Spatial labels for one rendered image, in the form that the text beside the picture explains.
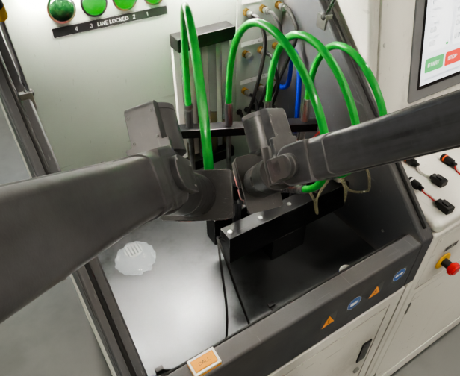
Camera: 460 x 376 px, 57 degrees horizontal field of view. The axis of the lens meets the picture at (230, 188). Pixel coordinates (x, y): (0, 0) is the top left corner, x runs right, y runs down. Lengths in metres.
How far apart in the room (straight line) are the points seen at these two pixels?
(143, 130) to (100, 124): 0.53
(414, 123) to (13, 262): 0.41
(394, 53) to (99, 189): 0.87
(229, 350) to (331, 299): 0.22
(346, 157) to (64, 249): 0.39
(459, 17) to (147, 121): 0.91
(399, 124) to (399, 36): 0.58
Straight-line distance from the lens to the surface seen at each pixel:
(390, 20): 1.03
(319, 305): 0.85
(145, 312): 0.98
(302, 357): 1.00
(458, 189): 1.14
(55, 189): 0.24
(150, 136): 0.47
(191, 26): 0.66
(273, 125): 0.64
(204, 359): 0.77
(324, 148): 0.56
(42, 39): 0.90
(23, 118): 0.75
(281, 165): 0.59
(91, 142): 1.02
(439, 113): 0.48
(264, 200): 0.75
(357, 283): 0.90
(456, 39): 1.23
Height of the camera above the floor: 1.65
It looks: 42 degrees down
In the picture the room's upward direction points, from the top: straight up
